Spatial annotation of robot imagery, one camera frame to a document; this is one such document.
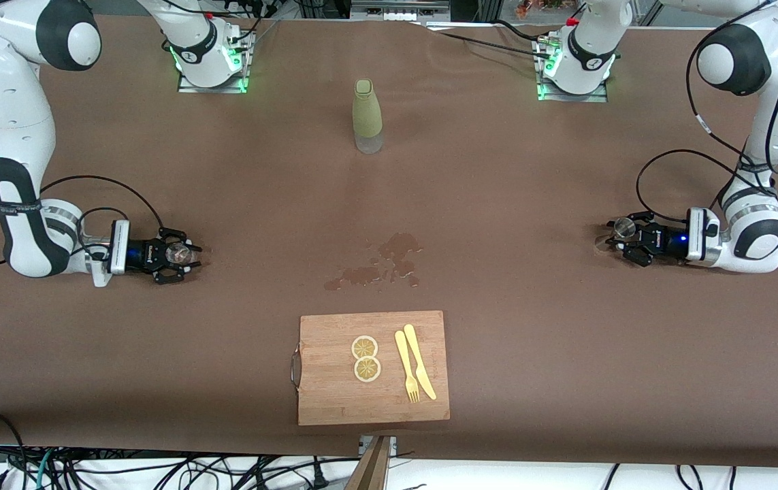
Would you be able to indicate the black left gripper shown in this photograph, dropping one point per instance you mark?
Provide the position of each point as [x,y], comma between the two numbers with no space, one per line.
[669,241]

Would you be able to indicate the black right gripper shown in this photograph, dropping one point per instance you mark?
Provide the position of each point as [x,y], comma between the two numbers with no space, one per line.
[140,254]

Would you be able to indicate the small clear glass measuring cup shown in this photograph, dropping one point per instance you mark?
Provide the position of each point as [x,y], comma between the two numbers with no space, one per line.
[177,255]

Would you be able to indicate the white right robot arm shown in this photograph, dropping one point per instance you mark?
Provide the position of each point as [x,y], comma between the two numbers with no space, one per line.
[14,102]

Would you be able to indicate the brown table cover sheet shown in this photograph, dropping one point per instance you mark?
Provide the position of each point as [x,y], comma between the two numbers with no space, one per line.
[531,204]

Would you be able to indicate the yellow lemon slice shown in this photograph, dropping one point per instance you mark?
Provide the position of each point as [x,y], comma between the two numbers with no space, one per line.
[365,348]
[367,369]

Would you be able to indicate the wooden cutting board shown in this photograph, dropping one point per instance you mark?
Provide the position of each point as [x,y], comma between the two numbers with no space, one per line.
[334,401]

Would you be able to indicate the green sleeved glass bottle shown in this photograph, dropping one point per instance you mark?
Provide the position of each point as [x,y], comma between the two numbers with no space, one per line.
[367,112]

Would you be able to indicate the yellow plastic fork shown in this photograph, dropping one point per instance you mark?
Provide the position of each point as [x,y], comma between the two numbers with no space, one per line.
[403,357]

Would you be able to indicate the colourful background item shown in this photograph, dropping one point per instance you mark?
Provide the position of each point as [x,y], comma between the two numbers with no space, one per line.
[538,7]

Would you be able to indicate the yellow plastic knife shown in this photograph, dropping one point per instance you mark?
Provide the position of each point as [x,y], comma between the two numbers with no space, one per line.
[423,371]

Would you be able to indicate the wooden beam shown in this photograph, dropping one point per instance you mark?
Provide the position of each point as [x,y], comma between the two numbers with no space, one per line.
[371,473]

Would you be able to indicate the grey equipment box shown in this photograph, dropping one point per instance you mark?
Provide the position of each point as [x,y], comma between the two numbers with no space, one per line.
[399,7]

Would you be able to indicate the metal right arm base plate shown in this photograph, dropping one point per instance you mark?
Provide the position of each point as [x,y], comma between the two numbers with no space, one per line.
[188,88]

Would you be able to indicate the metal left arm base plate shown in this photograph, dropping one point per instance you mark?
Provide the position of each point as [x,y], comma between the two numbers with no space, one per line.
[548,97]

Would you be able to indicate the small metal bracket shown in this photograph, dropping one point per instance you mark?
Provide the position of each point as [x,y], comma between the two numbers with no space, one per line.
[393,444]

